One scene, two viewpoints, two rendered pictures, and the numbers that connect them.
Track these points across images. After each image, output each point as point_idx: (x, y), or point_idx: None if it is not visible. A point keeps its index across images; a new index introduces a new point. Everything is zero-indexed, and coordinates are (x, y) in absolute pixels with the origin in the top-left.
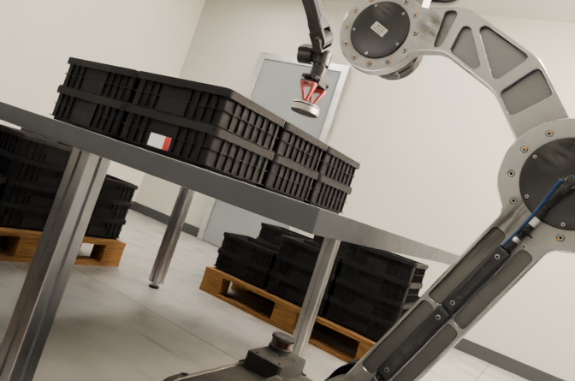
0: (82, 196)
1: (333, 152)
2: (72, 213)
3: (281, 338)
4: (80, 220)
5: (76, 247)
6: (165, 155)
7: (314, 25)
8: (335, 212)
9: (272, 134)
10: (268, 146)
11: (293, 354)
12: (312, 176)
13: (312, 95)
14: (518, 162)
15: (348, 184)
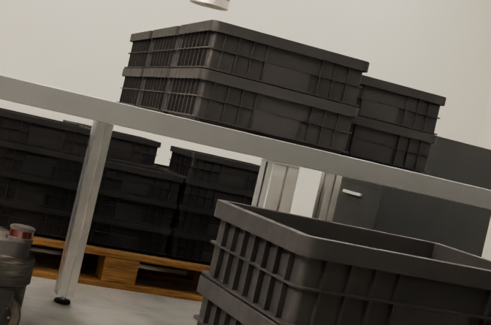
0: (89, 141)
1: (181, 31)
2: (86, 152)
3: (17, 223)
4: (87, 156)
5: (84, 173)
6: None
7: None
8: (191, 119)
9: (144, 51)
10: (144, 65)
11: (9, 240)
12: (162, 75)
13: None
14: None
15: (203, 63)
